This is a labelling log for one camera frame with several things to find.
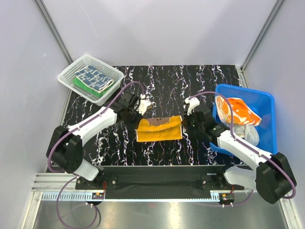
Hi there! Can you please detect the brown yellow towel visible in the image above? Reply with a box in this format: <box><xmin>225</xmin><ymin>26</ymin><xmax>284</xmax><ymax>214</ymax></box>
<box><xmin>136</xmin><ymin>115</ymin><xmax>183</xmax><ymax>142</ymax></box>

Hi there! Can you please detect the blue white patterned towel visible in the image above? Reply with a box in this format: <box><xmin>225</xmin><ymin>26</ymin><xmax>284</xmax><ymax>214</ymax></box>
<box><xmin>75</xmin><ymin>65</ymin><xmax>115</xmax><ymax>92</ymax></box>

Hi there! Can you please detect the orange floral towel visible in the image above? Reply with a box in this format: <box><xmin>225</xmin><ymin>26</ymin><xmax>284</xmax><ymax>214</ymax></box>
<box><xmin>215</xmin><ymin>95</ymin><xmax>262</xmax><ymax>126</ymax></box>

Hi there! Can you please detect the grey white towel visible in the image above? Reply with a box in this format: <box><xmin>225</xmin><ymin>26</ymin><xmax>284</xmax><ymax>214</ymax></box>
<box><xmin>233</xmin><ymin>125</ymin><xmax>259</xmax><ymax>146</ymax></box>

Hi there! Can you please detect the green microfiber towel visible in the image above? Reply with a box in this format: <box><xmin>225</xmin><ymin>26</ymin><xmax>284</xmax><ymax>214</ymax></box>
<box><xmin>72</xmin><ymin>77</ymin><xmax>114</xmax><ymax>98</ymax></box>

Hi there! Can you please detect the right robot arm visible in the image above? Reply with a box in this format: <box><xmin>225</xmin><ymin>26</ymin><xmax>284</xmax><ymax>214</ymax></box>
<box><xmin>182</xmin><ymin>106</ymin><xmax>296</xmax><ymax>204</ymax></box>

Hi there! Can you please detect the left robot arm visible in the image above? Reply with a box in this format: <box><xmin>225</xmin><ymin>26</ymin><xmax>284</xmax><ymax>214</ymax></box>
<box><xmin>46</xmin><ymin>92</ymin><xmax>152</xmax><ymax>189</ymax></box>

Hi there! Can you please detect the white perforated plastic basket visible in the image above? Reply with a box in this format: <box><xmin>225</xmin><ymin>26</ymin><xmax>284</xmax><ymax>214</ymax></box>
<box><xmin>57</xmin><ymin>55</ymin><xmax>125</xmax><ymax>106</ymax></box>

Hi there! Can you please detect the blue plastic bin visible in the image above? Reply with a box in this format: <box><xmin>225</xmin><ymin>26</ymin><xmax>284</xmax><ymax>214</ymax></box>
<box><xmin>215</xmin><ymin>84</ymin><xmax>278</xmax><ymax>154</ymax></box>

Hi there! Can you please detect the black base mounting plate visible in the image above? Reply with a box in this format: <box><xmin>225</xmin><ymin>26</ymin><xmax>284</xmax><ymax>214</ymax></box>
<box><xmin>75</xmin><ymin>166</ymin><xmax>244</xmax><ymax>202</ymax></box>

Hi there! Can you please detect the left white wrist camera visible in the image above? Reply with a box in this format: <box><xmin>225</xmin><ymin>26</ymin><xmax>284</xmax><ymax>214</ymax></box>
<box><xmin>137</xmin><ymin>94</ymin><xmax>152</xmax><ymax>115</ymax></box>

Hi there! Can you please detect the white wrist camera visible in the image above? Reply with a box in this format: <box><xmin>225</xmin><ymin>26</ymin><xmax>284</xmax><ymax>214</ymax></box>
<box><xmin>137</xmin><ymin>94</ymin><xmax>152</xmax><ymax>115</ymax></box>
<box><xmin>184</xmin><ymin>97</ymin><xmax>200</xmax><ymax>115</ymax></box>

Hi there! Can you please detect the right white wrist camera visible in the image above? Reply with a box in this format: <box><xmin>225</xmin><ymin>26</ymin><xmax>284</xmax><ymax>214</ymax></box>
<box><xmin>184</xmin><ymin>97</ymin><xmax>200</xmax><ymax>115</ymax></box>

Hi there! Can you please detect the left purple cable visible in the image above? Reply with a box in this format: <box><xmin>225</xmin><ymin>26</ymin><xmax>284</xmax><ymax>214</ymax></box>
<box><xmin>46</xmin><ymin>81</ymin><xmax>145</xmax><ymax>227</ymax></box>

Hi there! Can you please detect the aluminium frame rail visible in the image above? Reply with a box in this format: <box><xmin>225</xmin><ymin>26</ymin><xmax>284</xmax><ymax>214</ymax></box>
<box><xmin>30</xmin><ymin>173</ymin><xmax>291</xmax><ymax>203</ymax></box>

